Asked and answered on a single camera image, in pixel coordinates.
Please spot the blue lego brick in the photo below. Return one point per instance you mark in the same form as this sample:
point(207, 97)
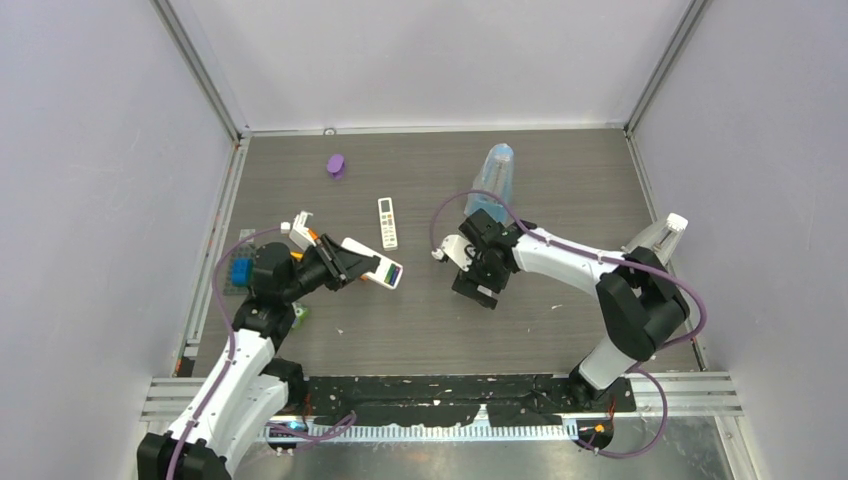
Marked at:
point(240, 272)

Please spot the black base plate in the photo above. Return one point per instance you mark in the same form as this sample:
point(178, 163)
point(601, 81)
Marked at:
point(451, 400)

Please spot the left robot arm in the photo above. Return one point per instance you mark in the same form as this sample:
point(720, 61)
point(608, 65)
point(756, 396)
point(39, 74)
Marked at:
point(249, 383)

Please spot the green battery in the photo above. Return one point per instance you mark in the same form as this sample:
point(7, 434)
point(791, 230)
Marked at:
point(389, 272)

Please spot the white remote control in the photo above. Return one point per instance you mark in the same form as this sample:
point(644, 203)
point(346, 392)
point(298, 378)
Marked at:
point(388, 230)

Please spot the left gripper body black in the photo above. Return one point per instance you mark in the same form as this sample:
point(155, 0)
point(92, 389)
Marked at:
point(324, 263)

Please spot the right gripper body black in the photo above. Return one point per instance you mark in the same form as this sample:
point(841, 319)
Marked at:
point(482, 272)

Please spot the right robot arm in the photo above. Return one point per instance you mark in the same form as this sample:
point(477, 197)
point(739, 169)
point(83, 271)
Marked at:
point(641, 306)

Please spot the purple cap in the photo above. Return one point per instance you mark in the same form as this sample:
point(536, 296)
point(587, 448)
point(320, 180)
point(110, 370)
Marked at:
point(336, 166)

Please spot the purple blue battery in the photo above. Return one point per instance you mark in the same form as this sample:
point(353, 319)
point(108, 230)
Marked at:
point(395, 275)

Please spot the green owl toy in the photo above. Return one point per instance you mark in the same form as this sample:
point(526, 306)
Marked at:
point(301, 314)

